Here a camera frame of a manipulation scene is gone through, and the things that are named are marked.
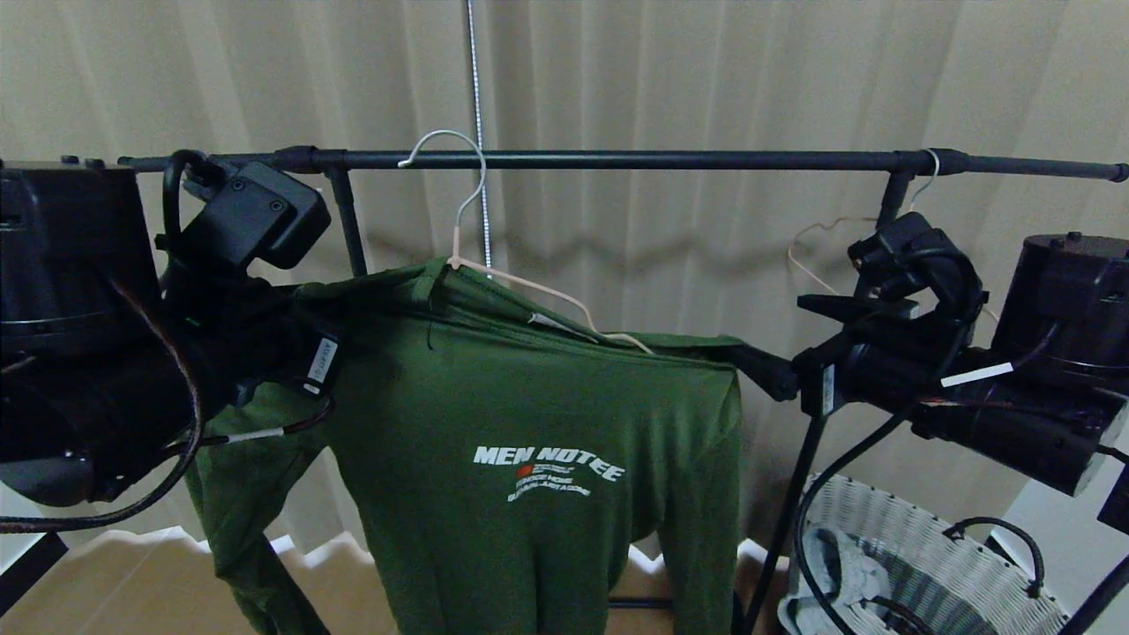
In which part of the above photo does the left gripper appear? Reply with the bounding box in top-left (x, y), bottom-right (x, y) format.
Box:
top-left (0, 269), bottom-right (347, 510)

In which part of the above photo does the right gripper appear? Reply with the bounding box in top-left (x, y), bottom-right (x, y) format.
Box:
top-left (729, 294), bottom-right (1129, 497)

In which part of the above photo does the pink clothes hanger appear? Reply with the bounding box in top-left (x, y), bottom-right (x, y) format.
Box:
top-left (397, 129), bottom-right (655, 355)
top-left (787, 150), bottom-right (1002, 323)

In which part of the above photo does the green long-sleeved shirt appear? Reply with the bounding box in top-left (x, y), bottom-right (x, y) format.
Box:
top-left (185, 258), bottom-right (744, 635)

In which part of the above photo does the white laundry basket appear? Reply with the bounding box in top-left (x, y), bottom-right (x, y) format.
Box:
top-left (781, 472), bottom-right (1073, 635)

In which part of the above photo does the black clothes rack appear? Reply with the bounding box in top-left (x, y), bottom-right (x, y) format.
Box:
top-left (117, 144), bottom-right (1129, 635)

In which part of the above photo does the pale grey garment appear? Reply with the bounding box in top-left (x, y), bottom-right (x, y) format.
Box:
top-left (781, 527), bottom-right (892, 635)

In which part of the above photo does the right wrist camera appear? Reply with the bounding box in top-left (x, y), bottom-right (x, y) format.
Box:
top-left (847, 210), bottom-right (987, 323)

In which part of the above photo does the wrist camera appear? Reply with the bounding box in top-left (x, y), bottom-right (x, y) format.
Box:
top-left (847, 210), bottom-right (987, 323)
top-left (161, 148), bottom-right (332, 270)

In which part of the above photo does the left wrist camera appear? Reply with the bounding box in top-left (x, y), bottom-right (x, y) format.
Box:
top-left (161, 148), bottom-right (332, 270)

